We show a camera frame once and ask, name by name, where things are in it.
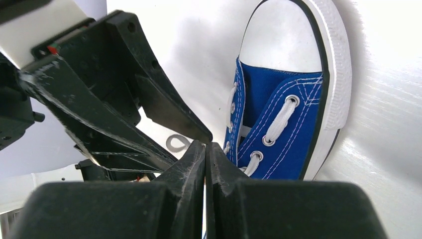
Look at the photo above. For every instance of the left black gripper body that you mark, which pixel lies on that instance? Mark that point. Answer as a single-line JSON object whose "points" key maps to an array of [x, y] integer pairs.
{"points": [[88, 48]]}

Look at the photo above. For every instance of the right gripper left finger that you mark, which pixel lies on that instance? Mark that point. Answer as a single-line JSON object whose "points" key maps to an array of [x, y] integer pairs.
{"points": [[168, 207]]}

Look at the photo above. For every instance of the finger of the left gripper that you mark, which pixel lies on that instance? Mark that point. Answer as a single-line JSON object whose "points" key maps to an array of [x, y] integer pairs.
{"points": [[99, 131], [159, 98]]}

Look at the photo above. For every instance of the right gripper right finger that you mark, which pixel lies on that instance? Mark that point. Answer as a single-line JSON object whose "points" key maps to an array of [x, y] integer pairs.
{"points": [[239, 207]]}

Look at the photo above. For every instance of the blue sneaker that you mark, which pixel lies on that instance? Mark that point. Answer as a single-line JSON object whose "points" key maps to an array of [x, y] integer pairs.
{"points": [[289, 47]]}

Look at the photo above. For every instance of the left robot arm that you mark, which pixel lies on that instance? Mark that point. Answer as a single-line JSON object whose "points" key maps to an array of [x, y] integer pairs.
{"points": [[16, 113]]}

